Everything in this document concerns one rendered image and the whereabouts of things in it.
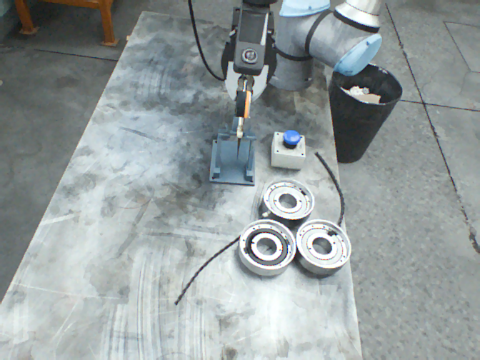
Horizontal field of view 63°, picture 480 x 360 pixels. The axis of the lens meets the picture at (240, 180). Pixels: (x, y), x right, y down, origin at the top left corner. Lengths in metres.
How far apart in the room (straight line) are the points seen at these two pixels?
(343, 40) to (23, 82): 1.96
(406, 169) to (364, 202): 0.38
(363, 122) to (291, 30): 0.96
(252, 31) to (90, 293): 0.51
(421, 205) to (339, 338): 1.49
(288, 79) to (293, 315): 0.65
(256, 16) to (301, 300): 0.48
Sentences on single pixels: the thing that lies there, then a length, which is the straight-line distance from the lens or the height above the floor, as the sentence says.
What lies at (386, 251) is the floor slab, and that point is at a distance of 1.89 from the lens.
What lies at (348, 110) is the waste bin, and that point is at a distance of 1.89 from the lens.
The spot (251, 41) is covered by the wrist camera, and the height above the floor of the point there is 1.15.
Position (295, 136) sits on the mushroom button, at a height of 0.87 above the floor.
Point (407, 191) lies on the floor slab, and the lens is 2.18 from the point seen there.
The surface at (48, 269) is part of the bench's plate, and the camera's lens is 0.78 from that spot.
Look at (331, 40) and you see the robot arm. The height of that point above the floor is 0.99.
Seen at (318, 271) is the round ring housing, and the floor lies 0.82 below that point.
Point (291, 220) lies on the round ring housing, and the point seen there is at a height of 0.84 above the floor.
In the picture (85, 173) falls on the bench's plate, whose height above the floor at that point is 0.80.
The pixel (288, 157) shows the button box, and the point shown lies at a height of 0.84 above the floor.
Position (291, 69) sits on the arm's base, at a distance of 1.11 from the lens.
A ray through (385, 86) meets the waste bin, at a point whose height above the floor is 0.36.
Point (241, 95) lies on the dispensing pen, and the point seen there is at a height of 1.01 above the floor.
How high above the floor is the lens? 1.46
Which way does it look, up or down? 49 degrees down
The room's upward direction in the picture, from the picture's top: 10 degrees clockwise
